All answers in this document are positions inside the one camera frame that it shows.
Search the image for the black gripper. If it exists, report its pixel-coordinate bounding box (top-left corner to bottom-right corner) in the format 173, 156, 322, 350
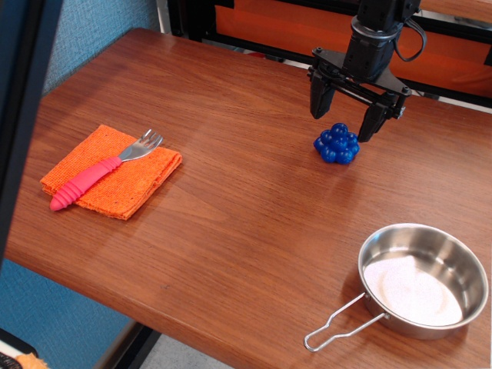
308, 22, 411, 143

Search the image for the blue toy grape cluster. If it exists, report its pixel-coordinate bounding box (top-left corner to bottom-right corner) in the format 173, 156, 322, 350
313, 122, 360, 165

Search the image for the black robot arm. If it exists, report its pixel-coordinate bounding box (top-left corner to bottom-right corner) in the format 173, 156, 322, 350
308, 1, 427, 142

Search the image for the stainless steel pot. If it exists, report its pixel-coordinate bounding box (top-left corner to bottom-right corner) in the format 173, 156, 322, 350
304, 223, 489, 353

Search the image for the orange object bottom corner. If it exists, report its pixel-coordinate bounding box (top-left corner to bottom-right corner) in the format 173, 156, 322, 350
15, 354, 49, 369

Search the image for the orange folded cloth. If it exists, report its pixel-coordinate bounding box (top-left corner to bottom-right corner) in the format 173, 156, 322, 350
41, 125, 182, 220

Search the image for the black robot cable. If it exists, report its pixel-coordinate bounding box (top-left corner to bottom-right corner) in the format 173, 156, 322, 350
391, 17, 428, 63

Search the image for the orange panel black frame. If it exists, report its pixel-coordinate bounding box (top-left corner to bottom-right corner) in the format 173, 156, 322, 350
167, 1, 491, 108

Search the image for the pink handled fork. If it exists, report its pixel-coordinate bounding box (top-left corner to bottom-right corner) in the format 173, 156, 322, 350
49, 129, 163, 211

